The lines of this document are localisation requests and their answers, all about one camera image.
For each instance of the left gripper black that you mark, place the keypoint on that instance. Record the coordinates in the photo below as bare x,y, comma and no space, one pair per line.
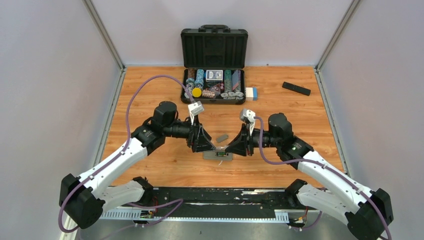
199,140

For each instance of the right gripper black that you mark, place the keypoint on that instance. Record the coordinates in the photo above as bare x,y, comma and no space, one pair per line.
242,145

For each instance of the grey remote control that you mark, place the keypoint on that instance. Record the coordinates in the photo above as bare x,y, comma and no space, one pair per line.
211,155

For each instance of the grey battery cover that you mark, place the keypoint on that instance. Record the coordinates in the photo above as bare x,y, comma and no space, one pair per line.
222,138

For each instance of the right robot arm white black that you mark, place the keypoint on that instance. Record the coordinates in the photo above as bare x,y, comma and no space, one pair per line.
366,212

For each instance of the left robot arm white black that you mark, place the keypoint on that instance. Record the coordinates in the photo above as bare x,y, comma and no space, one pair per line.
84,198

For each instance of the black remote control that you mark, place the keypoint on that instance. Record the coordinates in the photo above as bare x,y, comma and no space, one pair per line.
296,88

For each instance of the yellow poker chip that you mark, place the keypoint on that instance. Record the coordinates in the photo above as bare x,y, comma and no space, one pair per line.
196,92

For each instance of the white blue card box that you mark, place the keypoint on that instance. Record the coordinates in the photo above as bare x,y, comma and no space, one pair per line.
251,93

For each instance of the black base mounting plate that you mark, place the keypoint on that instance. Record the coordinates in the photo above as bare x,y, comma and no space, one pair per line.
212,203

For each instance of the teal poker chip stack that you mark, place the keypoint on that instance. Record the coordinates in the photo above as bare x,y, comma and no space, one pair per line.
199,78

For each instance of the green poker chip stack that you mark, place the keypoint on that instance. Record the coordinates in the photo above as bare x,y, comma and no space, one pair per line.
227,81

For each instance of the blue playing card deck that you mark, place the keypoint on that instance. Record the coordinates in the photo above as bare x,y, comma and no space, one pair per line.
214,75

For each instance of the black poker chip case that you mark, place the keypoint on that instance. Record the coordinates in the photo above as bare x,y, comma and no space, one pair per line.
215,47

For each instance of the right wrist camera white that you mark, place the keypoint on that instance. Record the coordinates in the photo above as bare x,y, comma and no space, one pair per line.
248,117

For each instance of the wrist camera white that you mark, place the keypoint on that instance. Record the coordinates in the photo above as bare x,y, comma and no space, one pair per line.
194,109
248,117

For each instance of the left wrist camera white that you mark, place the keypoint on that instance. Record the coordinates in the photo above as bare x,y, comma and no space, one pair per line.
194,109

